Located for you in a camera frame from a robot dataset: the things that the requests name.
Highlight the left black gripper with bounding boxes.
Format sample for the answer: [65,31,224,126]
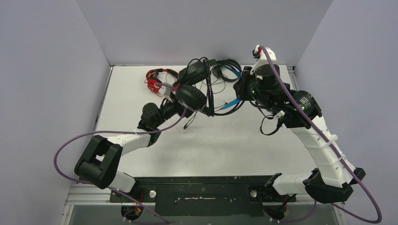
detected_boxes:
[154,91,200,128]

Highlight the large black blue headphones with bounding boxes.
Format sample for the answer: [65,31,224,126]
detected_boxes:
[173,57,244,117]

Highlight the small black headphones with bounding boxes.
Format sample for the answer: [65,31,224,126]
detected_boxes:
[209,59,242,94]

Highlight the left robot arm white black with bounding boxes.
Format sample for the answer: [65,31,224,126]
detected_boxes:
[74,101,193,202]

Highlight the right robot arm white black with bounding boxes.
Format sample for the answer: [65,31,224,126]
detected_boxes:
[233,64,365,204]

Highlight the red headphones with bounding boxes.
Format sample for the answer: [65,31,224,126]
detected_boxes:
[145,68,179,94]

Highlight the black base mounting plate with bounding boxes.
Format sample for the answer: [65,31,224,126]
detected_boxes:
[129,175,297,217]

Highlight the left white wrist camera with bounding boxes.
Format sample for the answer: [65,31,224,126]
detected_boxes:
[154,83,174,97]

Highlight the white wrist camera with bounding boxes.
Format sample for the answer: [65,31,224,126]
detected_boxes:
[154,83,174,97]
[250,45,277,75]

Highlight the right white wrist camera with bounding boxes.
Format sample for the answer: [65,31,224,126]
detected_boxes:
[250,45,277,75]

